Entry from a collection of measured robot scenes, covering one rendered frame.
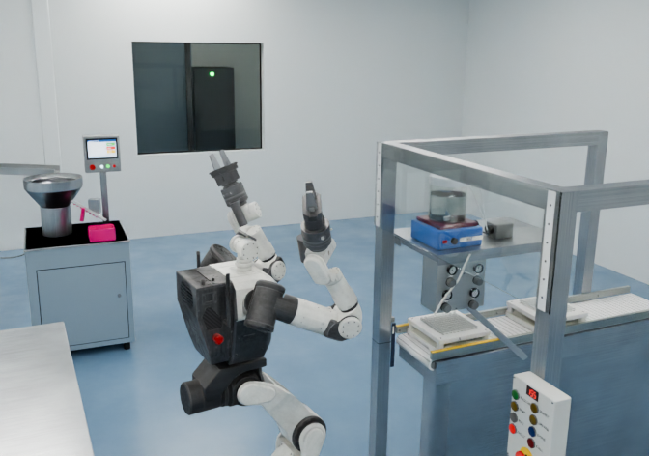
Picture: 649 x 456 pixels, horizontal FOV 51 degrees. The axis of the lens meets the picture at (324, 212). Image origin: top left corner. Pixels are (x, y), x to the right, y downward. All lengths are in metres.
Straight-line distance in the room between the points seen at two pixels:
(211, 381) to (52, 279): 2.35
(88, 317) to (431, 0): 5.37
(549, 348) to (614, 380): 1.48
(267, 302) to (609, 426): 2.00
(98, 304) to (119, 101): 2.97
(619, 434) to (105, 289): 3.08
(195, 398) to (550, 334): 1.17
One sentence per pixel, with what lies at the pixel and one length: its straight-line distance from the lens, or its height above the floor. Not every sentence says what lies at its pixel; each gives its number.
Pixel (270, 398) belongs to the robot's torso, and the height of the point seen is 0.78.
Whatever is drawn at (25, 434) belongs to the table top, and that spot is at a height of 0.85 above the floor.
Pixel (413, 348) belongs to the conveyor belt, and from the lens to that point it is 2.84.
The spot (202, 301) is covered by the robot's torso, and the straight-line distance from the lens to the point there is 2.24.
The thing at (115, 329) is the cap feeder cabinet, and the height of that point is 0.16.
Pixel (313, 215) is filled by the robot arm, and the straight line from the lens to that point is 1.99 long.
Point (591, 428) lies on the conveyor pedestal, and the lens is 3.54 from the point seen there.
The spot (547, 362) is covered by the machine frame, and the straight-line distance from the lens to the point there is 2.07.
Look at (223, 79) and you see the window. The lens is 7.43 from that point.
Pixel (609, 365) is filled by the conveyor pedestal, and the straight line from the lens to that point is 3.45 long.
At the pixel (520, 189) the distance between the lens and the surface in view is 2.03.
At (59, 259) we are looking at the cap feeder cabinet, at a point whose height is 0.68.
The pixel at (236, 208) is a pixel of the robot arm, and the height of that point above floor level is 1.40.
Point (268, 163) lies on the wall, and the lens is 7.57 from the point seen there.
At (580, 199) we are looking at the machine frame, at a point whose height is 1.60.
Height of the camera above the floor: 2.00
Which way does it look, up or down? 14 degrees down
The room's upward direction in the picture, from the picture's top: 1 degrees clockwise
